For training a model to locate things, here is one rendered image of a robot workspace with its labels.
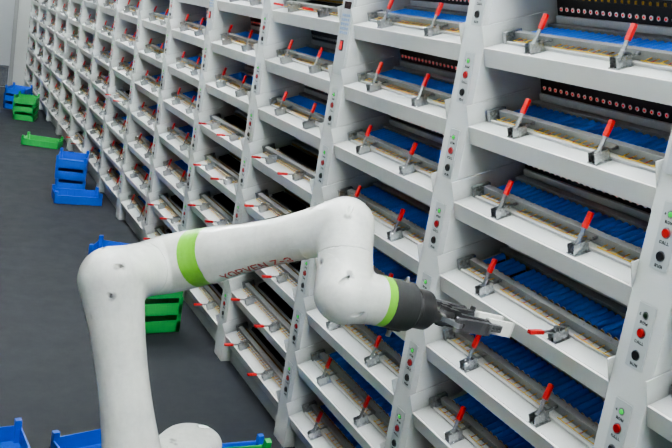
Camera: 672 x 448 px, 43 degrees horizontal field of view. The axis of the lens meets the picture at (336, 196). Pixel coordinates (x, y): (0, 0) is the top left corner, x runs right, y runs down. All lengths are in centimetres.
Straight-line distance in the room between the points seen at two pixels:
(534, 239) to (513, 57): 42
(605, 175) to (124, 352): 97
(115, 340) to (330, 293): 43
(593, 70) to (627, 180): 24
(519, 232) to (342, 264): 55
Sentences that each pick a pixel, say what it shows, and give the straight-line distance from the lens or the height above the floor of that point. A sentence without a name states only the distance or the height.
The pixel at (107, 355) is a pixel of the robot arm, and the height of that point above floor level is 78.
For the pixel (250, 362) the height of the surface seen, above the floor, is 12.
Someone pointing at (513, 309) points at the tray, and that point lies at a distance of 197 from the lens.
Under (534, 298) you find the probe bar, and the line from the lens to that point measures 196.
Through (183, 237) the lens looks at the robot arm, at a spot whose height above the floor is 98.
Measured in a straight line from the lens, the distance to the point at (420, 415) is 227.
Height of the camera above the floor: 145
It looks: 12 degrees down
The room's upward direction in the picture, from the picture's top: 9 degrees clockwise
